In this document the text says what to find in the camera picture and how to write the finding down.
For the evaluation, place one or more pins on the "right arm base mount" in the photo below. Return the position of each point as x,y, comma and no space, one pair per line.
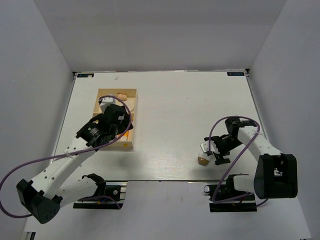
227,199

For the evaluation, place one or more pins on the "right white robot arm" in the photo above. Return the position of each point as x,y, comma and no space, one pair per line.
276,174

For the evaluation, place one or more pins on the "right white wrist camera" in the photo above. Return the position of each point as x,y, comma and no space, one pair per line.
206,147

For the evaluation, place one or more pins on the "beige sponge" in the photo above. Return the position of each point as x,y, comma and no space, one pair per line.
122,97

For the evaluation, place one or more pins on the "orange sunscreen tube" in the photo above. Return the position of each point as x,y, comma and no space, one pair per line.
124,138

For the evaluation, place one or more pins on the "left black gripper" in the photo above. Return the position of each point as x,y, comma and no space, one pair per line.
124,123

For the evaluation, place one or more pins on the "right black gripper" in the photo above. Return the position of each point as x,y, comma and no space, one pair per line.
219,157

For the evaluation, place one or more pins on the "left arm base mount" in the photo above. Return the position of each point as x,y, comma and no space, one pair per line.
109,195

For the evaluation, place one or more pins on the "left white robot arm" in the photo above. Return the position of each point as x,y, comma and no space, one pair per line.
45,194

